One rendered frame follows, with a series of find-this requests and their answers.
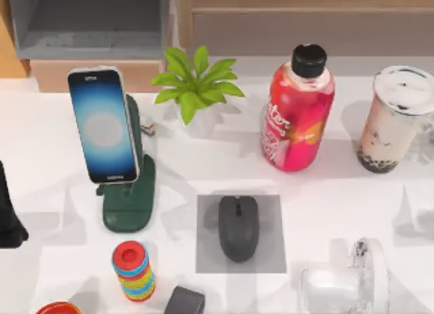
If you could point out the green potted plant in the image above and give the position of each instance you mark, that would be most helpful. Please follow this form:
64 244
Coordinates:
195 87

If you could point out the small red and grey object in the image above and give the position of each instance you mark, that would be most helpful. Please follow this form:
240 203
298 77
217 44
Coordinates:
149 128

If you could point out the dark grey computer mouse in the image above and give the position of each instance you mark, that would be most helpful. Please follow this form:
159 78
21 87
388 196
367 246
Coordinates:
238 231

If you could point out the red bottle with black cap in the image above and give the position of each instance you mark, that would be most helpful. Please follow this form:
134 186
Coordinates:
298 117

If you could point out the dark green phone stand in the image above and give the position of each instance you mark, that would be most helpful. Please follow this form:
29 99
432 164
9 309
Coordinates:
130 205

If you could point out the smartphone with blue screen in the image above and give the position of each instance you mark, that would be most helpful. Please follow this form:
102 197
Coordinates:
101 124

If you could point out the grey mouse pad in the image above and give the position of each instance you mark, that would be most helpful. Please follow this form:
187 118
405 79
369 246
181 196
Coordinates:
271 259

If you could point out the pale wooden drawer front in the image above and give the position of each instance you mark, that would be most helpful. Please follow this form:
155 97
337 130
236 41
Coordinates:
95 75

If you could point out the stack of coloured rings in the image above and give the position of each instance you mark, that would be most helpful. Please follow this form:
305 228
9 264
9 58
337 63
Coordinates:
134 271

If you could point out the dark grey block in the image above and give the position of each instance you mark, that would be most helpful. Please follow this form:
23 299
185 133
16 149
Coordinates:
184 300

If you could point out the wooden cupboard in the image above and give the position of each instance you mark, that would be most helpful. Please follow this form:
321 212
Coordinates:
305 25

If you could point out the bubble tea cup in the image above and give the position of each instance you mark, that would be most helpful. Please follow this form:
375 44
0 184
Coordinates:
390 124

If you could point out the grey open cabinet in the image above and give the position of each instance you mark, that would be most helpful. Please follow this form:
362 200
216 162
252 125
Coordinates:
88 22

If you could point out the clear glass mug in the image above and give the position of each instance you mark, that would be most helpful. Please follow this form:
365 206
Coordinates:
342 287

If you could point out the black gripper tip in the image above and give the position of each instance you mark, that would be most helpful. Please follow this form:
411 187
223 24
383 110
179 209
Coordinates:
8 212

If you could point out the red and orange bowl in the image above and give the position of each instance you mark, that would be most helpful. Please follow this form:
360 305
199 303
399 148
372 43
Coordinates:
57 309

